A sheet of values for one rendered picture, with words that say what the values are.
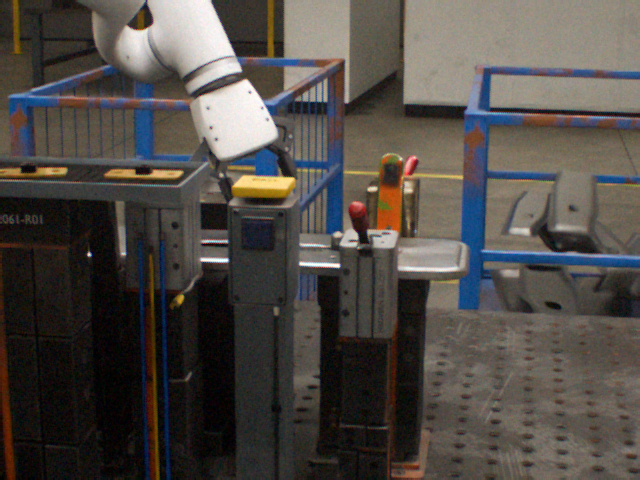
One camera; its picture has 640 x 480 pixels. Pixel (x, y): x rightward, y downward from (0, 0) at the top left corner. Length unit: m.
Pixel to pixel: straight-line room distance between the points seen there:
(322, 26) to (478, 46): 1.18
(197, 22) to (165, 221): 0.36
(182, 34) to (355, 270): 0.46
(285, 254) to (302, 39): 8.26
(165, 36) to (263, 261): 0.53
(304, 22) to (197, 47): 7.81
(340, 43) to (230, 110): 7.77
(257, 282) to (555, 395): 0.82
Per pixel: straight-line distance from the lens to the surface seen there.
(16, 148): 3.76
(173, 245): 1.54
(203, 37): 1.77
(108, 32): 1.73
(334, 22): 9.52
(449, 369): 2.15
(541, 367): 2.18
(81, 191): 1.35
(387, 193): 1.83
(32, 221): 1.41
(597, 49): 9.49
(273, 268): 1.36
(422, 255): 1.70
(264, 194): 1.34
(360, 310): 1.53
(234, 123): 1.76
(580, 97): 9.52
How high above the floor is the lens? 1.44
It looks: 14 degrees down
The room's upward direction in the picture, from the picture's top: straight up
